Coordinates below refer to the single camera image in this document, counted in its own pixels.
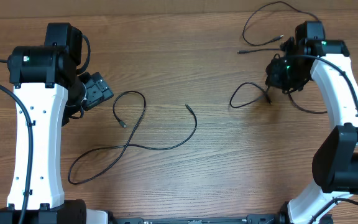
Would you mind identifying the thin black cable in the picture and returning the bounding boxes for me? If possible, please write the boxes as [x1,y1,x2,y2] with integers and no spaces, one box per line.
[236,1,323,55]

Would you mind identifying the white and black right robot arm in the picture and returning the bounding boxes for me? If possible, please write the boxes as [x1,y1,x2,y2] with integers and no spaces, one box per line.
[265,21,358,223]

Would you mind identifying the black USB-A cable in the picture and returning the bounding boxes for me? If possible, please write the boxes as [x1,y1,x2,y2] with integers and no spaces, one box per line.
[229,82,328,114]

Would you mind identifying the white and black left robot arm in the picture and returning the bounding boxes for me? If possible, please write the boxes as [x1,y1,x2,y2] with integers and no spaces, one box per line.
[0,23,113,223]

